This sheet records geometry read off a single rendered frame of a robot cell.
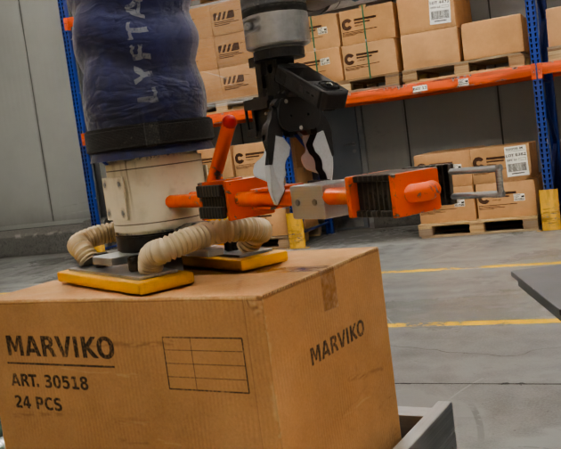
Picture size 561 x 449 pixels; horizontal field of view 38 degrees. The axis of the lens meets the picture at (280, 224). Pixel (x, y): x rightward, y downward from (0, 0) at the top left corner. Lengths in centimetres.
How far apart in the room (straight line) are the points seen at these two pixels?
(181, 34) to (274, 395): 62
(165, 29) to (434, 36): 727
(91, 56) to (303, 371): 63
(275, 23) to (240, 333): 43
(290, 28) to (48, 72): 1141
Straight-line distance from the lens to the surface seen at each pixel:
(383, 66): 872
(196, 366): 125
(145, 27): 139
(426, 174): 97
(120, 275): 136
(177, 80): 140
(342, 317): 136
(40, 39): 1258
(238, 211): 121
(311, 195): 106
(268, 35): 111
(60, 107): 1235
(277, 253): 141
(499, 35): 846
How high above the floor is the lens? 115
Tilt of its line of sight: 5 degrees down
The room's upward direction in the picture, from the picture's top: 7 degrees counter-clockwise
